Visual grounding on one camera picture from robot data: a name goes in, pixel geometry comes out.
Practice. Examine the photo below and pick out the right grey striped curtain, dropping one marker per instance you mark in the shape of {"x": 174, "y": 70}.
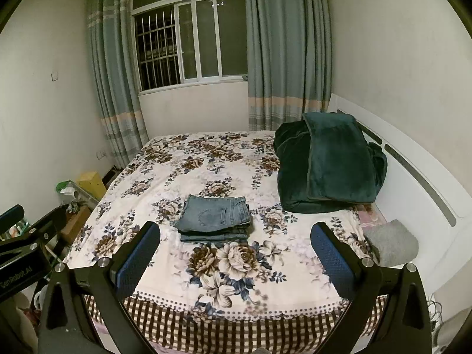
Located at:
{"x": 289, "y": 55}

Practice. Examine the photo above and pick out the green white plastic bag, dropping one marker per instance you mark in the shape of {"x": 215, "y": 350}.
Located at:
{"x": 69, "y": 192}

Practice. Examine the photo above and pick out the grey striped curtain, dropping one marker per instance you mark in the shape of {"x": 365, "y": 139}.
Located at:
{"x": 110, "y": 54}
{"x": 289, "y": 55}

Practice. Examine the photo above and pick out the left grey striped curtain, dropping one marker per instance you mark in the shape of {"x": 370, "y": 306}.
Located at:
{"x": 110, "y": 54}

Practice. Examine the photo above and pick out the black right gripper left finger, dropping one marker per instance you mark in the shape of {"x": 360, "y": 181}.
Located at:
{"x": 66, "y": 326}

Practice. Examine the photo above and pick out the white framed barred window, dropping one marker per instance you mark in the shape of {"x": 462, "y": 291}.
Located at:
{"x": 181, "y": 42}

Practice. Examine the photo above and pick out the yellow cardboard box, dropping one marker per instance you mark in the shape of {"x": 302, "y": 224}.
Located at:
{"x": 93, "y": 184}

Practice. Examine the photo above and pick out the dark green plush blanket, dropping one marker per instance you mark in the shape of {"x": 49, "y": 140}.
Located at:
{"x": 326, "y": 164}

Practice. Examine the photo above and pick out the blue denim jeans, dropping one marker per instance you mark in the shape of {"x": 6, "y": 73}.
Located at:
{"x": 215, "y": 220}

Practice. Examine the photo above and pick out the white bed headboard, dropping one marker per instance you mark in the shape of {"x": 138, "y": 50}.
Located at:
{"x": 421, "y": 193}

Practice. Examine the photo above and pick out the pink pillow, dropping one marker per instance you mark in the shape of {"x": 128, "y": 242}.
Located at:
{"x": 369, "y": 215}

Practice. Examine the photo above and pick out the floral bed sheet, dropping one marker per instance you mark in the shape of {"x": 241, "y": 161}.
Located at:
{"x": 234, "y": 271}

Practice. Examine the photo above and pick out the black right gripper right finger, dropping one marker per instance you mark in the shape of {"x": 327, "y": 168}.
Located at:
{"x": 404, "y": 326}

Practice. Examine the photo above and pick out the grey folded cloth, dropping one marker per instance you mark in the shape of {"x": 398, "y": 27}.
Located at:
{"x": 392, "y": 243}

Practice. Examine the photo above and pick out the brown cardboard box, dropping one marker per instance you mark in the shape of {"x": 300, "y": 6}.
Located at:
{"x": 74, "y": 224}

